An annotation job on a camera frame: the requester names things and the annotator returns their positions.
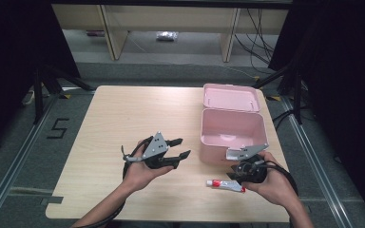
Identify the white and red ointment tube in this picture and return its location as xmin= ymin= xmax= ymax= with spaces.
xmin=206 ymin=179 xmax=247 ymax=194

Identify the silver foil packet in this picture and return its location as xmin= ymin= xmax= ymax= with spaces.
xmin=156 ymin=30 xmax=179 ymax=42

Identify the black curtain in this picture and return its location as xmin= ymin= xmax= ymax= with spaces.
xmin=0 ymin=0 xmax=82 ymax=157
xmin=267 ymin=0 xmax=365 ymax=220

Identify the thin white floor cable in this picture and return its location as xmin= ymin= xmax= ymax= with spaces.
xmin=223 ymin=64 xmax=259 ymax=79

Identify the aluminium floor rail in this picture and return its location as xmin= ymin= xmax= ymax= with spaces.
xmin=0 ymin=94 xmax=60 ymax=228
xmin=279 ymin=96 xmax=354 ymax=228

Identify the person's left hand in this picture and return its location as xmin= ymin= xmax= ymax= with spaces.
xmin=121 ymin=138 xmax=174 ymax=193

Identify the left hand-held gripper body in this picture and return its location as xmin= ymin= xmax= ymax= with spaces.
xmin=121 ymin=131 xmax=181 ymax=170

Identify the bundle of black cables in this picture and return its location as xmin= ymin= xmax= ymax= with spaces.
xmin=234 ymin=9 xmax=276 ymax=76

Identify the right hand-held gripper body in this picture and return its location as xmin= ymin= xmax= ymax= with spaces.
xmin=225 ymin=142 xmax=270 ymax=185

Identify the pink storage box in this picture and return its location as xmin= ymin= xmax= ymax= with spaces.
xmin=199 ymin=83 xmax=270 ymax=166

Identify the person's right hand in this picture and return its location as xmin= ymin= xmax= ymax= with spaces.
xmin=241 ymin=151 xmax=299 ymax=209

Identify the grey tape strip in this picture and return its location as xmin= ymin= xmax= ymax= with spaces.
xmin=40 ymin=196 xmax=65 ymax=206

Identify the black floor cable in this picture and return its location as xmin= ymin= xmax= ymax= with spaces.
xmin=271 ymin=108 xmax=299 ymax=131

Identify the beige wooden desk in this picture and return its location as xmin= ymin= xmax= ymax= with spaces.
xmin=51 ymin=3 xmax=289 ymax=63

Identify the right hand-held gripper black cable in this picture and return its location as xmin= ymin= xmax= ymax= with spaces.
xmin=259 ymin=160 xmax=299 ymax=197

